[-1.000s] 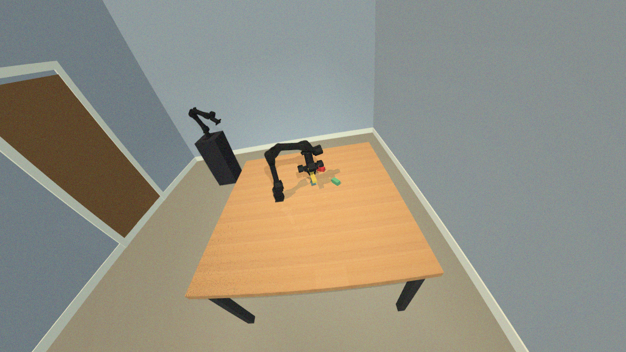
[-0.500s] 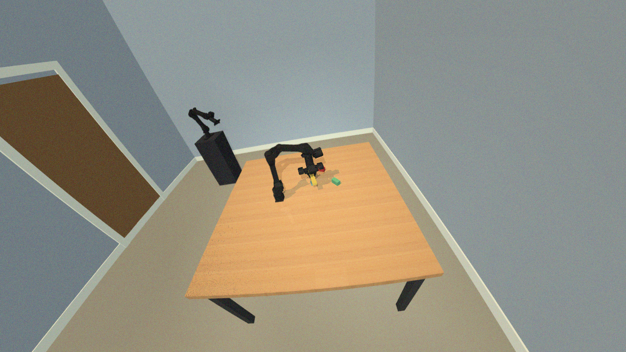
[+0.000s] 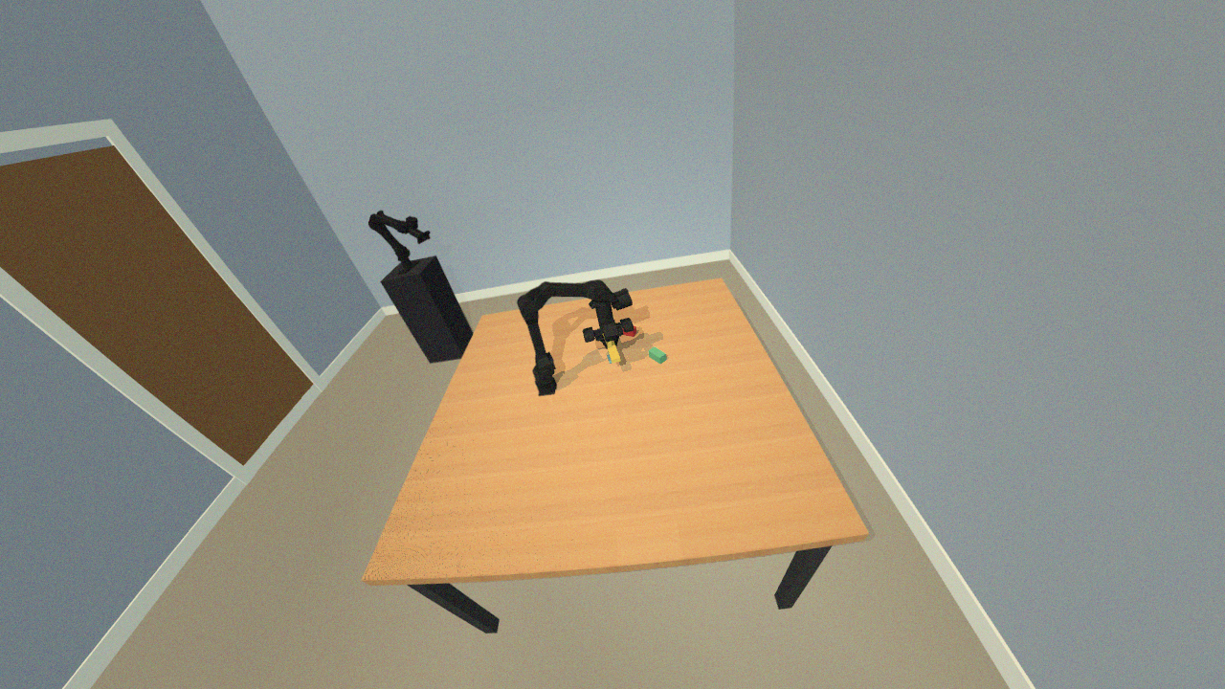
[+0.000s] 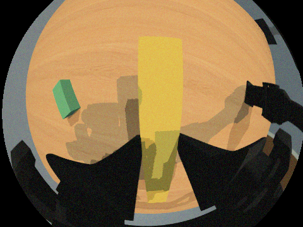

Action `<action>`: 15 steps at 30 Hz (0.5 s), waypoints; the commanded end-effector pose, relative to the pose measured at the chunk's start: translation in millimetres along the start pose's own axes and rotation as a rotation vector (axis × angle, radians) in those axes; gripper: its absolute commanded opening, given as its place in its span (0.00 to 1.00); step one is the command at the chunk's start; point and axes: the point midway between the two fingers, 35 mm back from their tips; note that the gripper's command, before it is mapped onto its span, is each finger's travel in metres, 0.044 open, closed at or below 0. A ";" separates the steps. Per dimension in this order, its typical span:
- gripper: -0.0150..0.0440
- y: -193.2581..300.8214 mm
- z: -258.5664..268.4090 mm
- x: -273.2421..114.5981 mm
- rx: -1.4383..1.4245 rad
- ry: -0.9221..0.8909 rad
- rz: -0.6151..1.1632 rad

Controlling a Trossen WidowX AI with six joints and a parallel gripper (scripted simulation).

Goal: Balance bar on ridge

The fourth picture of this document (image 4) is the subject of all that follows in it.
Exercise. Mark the yellow bar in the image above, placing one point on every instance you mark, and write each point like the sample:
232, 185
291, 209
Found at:
160, 106

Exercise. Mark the green rectangular block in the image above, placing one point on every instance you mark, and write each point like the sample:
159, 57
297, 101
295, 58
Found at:
65, 98

